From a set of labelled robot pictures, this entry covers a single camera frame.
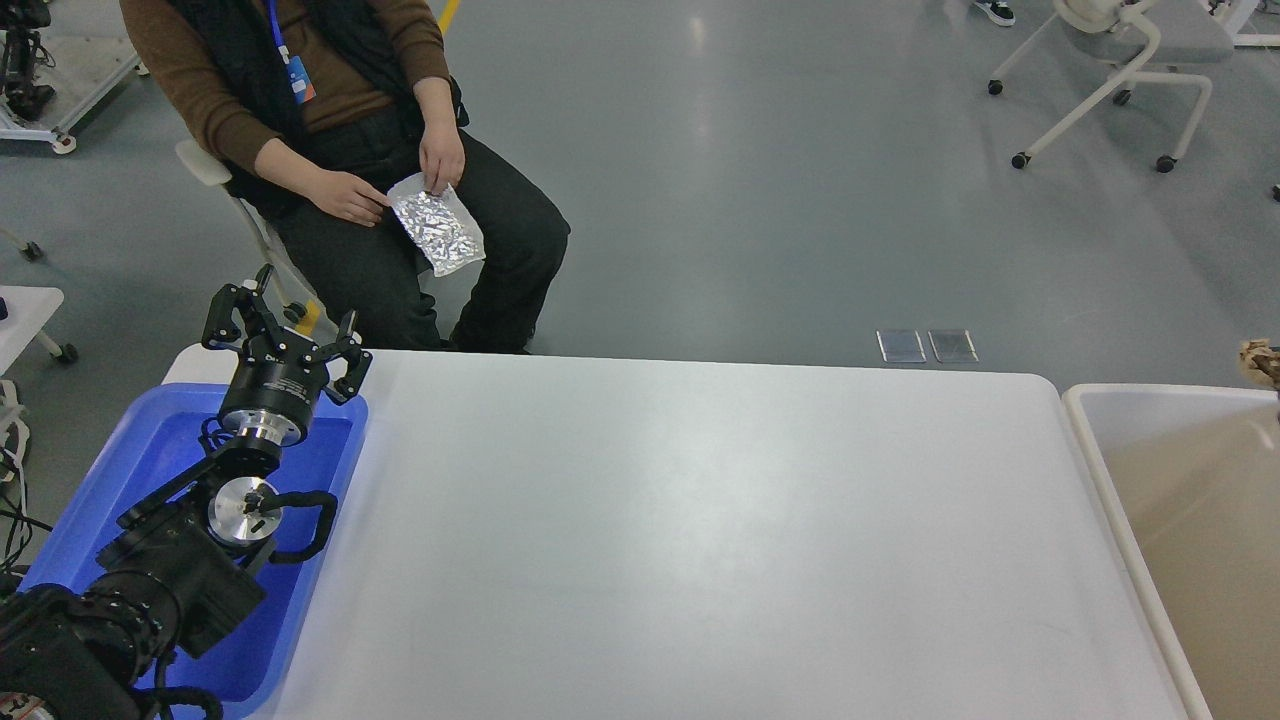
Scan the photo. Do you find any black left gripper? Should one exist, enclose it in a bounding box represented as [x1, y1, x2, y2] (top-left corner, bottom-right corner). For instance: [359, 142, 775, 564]
[201, 264, 372, 447]

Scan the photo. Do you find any silver foil bag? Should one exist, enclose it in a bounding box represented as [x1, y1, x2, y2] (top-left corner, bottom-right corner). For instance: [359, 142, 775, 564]
[387, 173, 486, 278]

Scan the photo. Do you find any brown paper ball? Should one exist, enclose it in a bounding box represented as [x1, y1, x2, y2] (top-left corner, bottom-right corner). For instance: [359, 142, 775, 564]
[1238, 338, 1279, 389]

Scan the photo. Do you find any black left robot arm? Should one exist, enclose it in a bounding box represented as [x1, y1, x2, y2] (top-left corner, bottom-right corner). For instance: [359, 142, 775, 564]
[3, 265, 372, 719]

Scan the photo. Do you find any person right hand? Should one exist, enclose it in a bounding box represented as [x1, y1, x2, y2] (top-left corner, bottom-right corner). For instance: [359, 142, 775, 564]
[300, 169, 390, 227]

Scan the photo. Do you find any person left hand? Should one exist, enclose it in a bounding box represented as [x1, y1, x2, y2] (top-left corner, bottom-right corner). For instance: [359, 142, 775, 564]
[419, 119, 466, 196]

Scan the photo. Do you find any grey office chair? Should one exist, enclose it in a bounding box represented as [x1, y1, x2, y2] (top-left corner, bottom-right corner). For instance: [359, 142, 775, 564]
[175, 138, 337, 337]

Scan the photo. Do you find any blue plastic bin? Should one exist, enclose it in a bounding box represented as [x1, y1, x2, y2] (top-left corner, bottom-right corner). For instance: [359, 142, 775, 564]
[20, 383, 369, 719]

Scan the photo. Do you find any seated person brown sweater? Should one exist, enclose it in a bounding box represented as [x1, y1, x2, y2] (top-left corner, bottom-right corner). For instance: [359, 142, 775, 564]
[120, 1, 571, 354]

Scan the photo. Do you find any white side table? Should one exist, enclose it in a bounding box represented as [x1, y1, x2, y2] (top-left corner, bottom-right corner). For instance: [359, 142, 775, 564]
[1, 284, 79, 373]

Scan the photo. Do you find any left floor plate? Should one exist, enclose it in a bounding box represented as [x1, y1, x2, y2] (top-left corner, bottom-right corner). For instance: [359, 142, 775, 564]
[876, 329, 928, 364]

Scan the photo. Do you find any floor plate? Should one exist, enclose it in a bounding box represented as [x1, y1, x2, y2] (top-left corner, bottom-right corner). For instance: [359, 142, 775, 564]
[928, 329, 980, 364]
[876, 329, 928, 364]

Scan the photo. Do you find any right floor plate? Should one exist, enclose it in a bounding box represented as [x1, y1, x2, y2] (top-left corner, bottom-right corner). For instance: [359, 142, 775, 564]
[928, 329, 980, 364]

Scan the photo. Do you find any white rolling chair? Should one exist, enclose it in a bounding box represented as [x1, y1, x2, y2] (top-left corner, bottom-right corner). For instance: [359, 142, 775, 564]
[987, 1, 1235, 173]

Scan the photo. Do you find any white plastic bin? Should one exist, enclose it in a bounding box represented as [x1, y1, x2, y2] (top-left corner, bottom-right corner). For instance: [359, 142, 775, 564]
[1062, 384, 1279, 719]

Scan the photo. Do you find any blue lanyard badge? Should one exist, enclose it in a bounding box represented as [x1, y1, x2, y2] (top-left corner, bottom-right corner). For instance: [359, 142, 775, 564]
[264, 1, 316, 106]

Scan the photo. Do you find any black cables bundle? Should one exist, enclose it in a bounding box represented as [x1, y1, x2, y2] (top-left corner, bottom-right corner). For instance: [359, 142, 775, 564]
[0, 380, 52, 591]

